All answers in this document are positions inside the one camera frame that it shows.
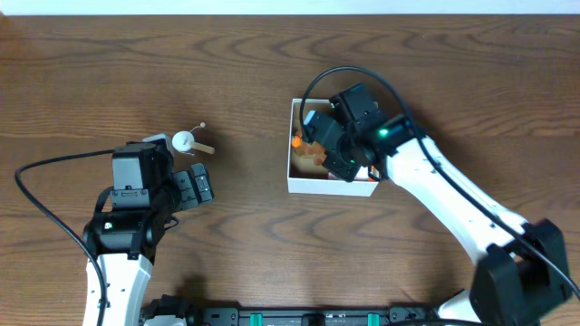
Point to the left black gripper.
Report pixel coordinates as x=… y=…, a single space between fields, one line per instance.
x=191 y=189

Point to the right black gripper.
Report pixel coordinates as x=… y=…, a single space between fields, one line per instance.
x=334 y=162

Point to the pink duck toy with hat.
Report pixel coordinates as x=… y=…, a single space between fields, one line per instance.
x=365 y=175

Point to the brown plush toy orange top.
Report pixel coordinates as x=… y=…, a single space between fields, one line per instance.
x=303 y=149

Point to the white drum toy wooden handle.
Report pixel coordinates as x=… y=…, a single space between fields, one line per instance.
x=185 y=142

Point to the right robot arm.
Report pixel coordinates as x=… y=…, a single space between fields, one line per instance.
x=521 y=271

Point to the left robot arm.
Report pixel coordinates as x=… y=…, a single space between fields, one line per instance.
x=128 y=222

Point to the white cardboard box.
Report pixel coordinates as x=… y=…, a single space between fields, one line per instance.
x=303 y=177

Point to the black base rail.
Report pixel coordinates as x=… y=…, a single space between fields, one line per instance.
x=171 y=310

